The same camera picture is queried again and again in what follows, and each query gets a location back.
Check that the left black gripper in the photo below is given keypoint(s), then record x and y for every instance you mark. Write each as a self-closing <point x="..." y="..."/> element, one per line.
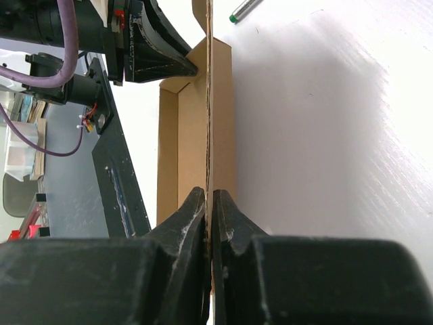
<point x="141" y="45"/>

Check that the green white marker pen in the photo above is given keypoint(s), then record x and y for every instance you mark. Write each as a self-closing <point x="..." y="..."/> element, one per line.
<point x="242" y="10"/>

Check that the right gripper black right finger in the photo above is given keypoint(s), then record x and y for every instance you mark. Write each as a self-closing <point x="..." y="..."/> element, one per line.
<point x="264" y="279"/>

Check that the cardboard box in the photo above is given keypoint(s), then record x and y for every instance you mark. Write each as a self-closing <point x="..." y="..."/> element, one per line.
<point x="196" y="132"/>

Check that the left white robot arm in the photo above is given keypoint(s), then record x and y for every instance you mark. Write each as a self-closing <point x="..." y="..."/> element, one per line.
<point x="39" y="22"/>

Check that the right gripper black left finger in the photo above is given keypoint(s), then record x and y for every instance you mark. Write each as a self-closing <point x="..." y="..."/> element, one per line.
<point x="160" y="278"/>

